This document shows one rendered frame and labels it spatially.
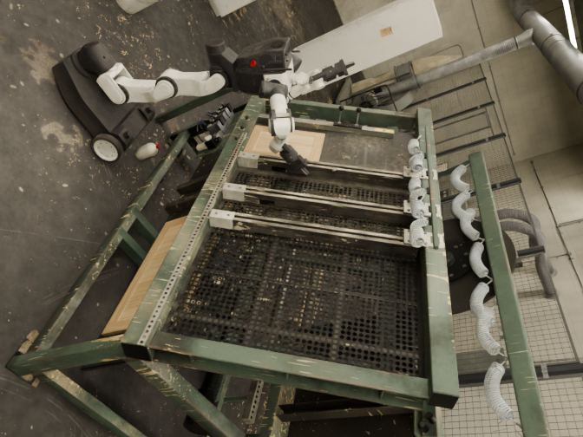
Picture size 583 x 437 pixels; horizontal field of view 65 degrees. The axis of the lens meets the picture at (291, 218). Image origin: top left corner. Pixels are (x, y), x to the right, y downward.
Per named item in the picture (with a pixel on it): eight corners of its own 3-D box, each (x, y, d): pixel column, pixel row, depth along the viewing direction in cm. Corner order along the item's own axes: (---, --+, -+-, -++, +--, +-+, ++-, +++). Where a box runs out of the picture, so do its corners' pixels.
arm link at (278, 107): (294, 116, 233) (289, 93, 249) (269, 118, 232) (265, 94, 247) (294, 135, 242) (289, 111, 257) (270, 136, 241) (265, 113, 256)
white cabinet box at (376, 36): (295, 48, 704) (428, -16, 617) (311, 82, 728) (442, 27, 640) (284, 57, 655) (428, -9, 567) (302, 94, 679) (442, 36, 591)
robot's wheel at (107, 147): (88, 133, 292) (118, 140, 291) (92, 130, 296) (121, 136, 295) (93, 159, 306) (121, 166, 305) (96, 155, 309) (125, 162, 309)
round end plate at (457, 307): (384, 230, 332) (501, 200, 298) (387, 235, 335) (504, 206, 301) (380, 320, 273) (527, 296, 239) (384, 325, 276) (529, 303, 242)
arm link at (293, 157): (291, 176, 274) (278, 162, 269) (294, 166, 281) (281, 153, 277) (308, 166, 267) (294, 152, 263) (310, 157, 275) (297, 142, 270)
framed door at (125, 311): (167, 225, 310) (166, 222, 309) (234, 203, 287) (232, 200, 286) (103, 336, 244) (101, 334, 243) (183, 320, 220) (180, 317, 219)
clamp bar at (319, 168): (241, 159, 291) (239, 125, 276) (432, 184, 278) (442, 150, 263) (237, 167, 284) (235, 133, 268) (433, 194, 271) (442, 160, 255)
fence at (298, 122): (259, 118, 331) (259, 113, 328) (393, 134, 320) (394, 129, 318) (258, 121, 327) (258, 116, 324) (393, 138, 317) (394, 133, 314)
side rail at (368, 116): (267, 109, 353) (267, 96, 346) (412, 127, 341) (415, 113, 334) (265, 113, 349) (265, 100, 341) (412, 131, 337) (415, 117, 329)
